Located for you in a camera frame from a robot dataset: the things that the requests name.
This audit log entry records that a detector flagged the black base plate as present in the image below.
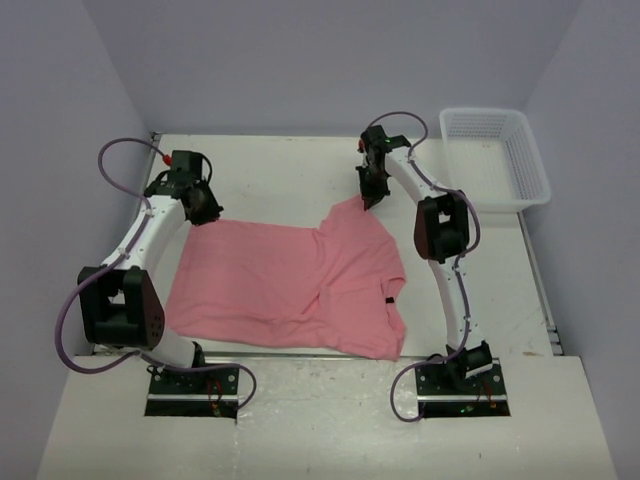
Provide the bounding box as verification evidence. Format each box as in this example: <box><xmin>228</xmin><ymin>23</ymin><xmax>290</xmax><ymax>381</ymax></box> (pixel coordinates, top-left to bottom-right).
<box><xmin>144</xmin><ymin>366</ymin><xmax>239</xmax><ymax>420</ymax></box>
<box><xmin>415</xmin><ymin>359</ymin><xmax>511</xmax><ymax>420</ymax></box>

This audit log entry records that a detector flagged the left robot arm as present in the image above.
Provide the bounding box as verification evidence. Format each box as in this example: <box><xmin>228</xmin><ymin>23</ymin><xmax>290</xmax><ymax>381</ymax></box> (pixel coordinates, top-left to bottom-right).
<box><xmin>78</xmin><ymin>150</ymin><xmax>223</xmax><ymax>393</ymax></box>

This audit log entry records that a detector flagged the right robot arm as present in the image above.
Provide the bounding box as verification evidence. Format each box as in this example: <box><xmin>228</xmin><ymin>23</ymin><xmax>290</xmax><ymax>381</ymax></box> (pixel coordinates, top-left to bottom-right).
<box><xmin>356</xmin><ymin>125</ymin><xmax>493</xmax><ymax>393</ymax></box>

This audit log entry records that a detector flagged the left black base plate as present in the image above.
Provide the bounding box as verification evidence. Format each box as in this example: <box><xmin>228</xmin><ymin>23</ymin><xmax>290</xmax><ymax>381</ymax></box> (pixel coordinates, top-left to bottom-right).
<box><xmin>144</xmin><ymin>366</ymin><xmax>239</xmax><ymax>420</ymax></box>

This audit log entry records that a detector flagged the white plastic basket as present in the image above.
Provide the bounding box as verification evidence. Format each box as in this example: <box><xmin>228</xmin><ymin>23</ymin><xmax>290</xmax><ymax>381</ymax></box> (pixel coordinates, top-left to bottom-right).
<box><xmin>439</xmin><ymin>108</ymin><xmax>551</xmax><ymax>213</ymax></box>

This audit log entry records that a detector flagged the pink t shirt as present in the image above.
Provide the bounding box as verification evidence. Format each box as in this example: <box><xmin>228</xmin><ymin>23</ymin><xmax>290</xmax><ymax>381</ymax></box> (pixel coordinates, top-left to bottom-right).
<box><xmin>165</xmin><ymin>197</ymin><xmax>406</xmax><ymax>361</ymax></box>

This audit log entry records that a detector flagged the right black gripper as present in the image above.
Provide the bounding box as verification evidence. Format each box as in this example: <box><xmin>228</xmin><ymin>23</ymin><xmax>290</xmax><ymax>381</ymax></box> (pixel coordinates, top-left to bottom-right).
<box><xmin>357</xmin><ymin>164</ymin><xmax>392</xmax><ymax>211</ymax></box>

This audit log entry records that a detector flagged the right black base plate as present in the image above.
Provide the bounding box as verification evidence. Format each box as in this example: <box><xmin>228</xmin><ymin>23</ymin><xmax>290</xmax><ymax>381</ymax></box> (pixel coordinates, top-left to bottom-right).
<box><xmin>415</xmin><ymin>359</ymin><xmax>511</xmax><ymax>420</ymax></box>

